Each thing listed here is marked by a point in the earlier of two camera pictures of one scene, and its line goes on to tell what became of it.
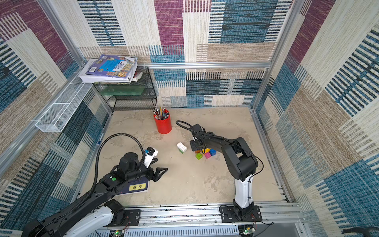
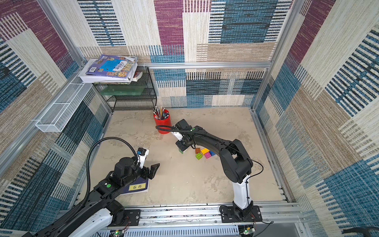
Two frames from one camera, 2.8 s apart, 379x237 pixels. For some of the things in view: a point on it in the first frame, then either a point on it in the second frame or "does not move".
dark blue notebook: (136, 185) does not move
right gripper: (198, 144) → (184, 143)
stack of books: (110, 69) does not move
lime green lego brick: (198, 156) does not move
